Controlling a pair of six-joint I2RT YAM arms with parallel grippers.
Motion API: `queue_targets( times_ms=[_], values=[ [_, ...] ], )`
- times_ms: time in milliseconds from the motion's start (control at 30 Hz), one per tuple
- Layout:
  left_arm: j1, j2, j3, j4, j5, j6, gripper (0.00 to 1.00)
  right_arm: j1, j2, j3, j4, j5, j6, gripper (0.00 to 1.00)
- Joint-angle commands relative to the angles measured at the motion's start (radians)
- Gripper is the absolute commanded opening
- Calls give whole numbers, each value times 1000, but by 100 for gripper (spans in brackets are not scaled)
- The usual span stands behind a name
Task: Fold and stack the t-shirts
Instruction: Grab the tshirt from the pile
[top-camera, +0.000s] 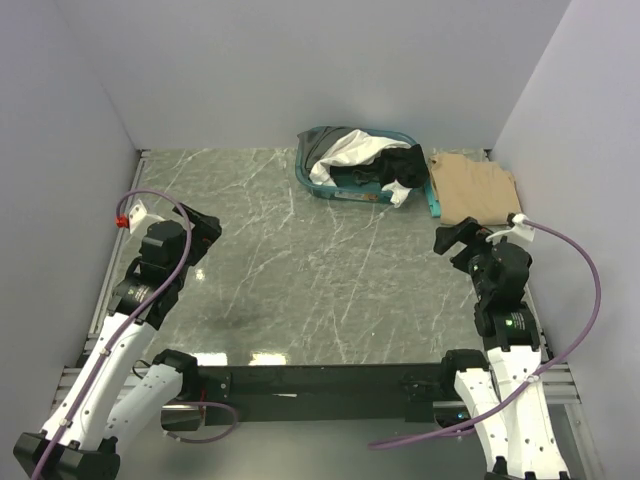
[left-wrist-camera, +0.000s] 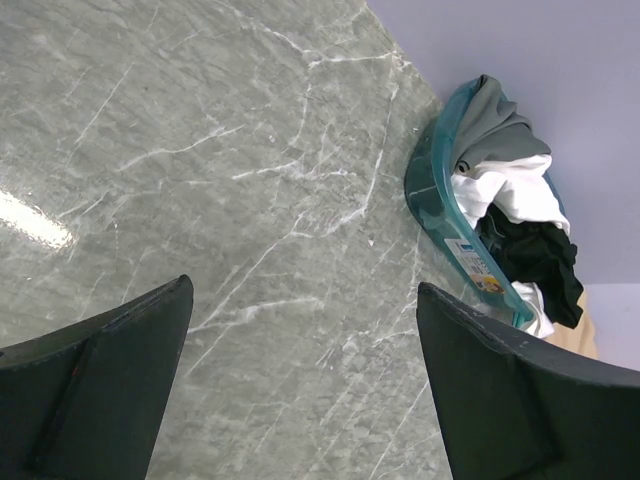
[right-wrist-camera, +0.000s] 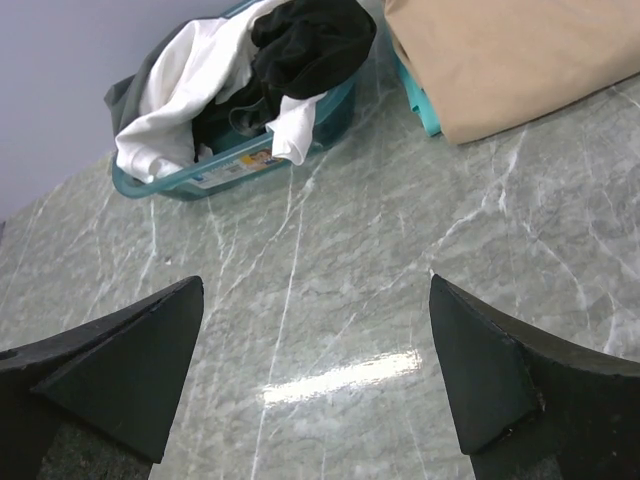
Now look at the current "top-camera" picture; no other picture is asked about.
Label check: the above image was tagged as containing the white t shirt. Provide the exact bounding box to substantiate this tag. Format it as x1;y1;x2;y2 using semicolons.
308;128;416;209

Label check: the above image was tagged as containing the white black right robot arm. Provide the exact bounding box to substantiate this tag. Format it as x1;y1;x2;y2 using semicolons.
433;217;571;479

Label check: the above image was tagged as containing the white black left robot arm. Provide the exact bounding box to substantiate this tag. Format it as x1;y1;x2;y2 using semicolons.
13;201;222;479

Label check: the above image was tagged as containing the folded tan t shirt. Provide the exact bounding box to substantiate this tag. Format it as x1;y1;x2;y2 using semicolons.
428;153;522;226

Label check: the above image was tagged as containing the black t shirt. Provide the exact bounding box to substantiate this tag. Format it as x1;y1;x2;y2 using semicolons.
330;144;429;189

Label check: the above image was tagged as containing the teal plastic basket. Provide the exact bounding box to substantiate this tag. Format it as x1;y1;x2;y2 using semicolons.
293;125;426;205

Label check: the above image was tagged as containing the grey t shirt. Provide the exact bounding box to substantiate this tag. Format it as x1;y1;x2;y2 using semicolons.
297;126;353;172

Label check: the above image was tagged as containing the black base crossbar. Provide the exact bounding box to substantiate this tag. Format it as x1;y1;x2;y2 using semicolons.
199;363;453;423

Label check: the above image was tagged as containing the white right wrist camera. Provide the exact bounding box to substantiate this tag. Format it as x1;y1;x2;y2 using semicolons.
486;213;535;248

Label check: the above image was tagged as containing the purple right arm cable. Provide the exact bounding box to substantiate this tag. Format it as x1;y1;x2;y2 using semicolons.
367;223;603;451

